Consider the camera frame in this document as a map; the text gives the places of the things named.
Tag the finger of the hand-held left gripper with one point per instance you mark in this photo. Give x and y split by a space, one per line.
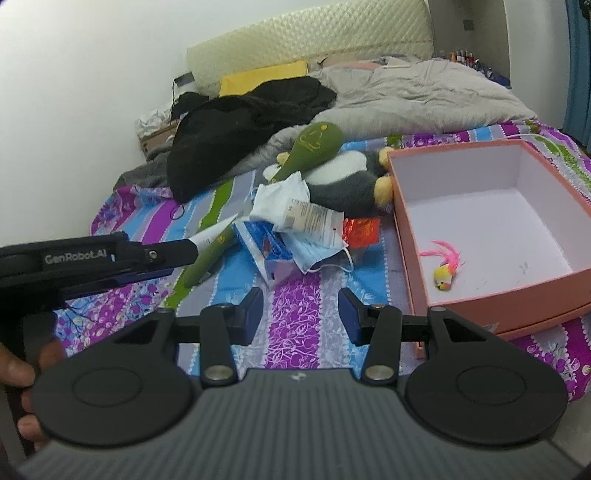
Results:
171 253
138 276

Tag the blue curtain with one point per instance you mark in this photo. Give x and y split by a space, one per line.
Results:
577 69

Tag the green plush bat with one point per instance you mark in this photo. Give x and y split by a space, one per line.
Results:
316 145

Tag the white plastic bag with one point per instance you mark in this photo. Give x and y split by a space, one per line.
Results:
152 119

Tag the grey penguin plush toy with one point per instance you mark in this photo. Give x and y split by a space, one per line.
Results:
341 184

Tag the white labelled wrapper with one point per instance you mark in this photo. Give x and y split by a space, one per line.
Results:
309 221

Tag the red foil packet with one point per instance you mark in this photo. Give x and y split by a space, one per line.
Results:
362 230

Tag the pink cardboard box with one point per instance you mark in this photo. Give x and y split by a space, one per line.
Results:
485 230

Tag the floral striped bed sheet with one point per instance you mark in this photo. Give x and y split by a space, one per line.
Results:
300 300

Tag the row of small bottles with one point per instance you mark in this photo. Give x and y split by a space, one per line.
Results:
471 62

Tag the person's left hand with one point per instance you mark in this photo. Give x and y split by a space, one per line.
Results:
16 371

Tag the yellow pillow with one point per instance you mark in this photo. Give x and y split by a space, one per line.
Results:
263 76

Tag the yellow pink feather toy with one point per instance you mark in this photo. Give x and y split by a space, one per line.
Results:
444 276

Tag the wall socket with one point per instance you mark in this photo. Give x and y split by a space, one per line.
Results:
468 25

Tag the black clothes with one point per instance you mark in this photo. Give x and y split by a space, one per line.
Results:
217 129

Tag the brown cardboard box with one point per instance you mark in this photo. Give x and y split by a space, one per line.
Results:
154 138

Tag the blue snack packet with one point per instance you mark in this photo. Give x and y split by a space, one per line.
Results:
261 249

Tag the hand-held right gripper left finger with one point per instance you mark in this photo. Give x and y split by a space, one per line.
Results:
253 318

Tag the grey cloth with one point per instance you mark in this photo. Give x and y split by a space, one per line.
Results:
143 170

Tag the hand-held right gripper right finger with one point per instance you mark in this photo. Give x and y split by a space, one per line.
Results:
348 318

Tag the grey duvet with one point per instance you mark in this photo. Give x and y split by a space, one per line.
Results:
415 92

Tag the cream padded headboard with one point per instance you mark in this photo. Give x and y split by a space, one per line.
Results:
314 32

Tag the olive green tube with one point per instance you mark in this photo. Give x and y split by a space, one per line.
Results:
207 263

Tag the blue face mask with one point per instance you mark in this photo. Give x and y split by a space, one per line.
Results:
318 258

